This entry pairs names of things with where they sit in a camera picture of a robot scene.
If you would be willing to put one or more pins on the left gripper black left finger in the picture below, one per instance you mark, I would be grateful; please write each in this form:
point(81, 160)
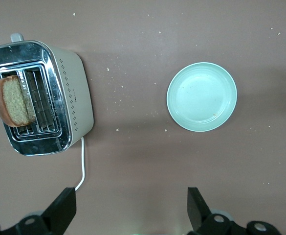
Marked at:
point(59, 215)

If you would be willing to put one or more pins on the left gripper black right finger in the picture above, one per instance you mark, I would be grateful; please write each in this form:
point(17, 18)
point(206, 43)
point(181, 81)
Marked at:
point(196, 210)

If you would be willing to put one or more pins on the pale green plate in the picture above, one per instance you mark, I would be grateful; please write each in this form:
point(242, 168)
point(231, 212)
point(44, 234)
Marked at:
point(201, 98)

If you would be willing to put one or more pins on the beige chrome two-slot toaster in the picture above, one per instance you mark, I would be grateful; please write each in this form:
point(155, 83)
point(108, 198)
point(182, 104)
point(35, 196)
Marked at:
point(76, 98)

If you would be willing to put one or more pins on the brown toast slice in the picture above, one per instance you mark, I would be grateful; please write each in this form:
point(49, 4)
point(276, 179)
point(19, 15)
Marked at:
point(13, 102)

